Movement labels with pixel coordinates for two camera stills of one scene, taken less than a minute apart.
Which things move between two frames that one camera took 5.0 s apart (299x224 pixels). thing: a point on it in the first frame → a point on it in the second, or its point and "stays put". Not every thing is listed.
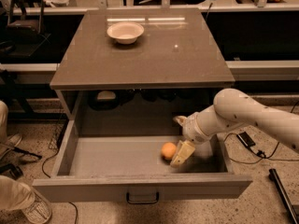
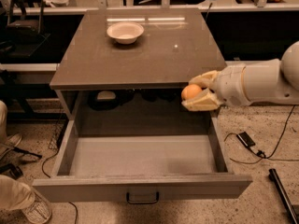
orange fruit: (168, 149) → (190, 91)
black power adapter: (246, 139) stays put
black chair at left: (25, 35) stays put
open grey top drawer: (119, 159) stays put
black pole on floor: (291, 214) stays put
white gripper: (192, 129) → (231, 85)
